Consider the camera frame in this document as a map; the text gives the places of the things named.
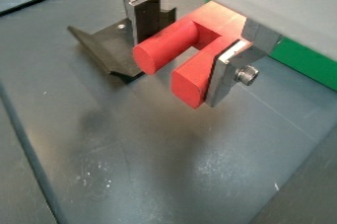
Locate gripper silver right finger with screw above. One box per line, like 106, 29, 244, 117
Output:
204, 19, 281, 108

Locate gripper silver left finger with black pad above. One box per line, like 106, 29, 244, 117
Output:
124, 0, 161, 44

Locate red square-circle forked block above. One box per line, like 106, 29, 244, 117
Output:
132, 0, 253, 110

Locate black curved regrasp stand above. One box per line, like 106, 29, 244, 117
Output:
65, 6, 177, 85

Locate green shape-sorter fixture base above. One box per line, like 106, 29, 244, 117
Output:
200, 2, 337, 91

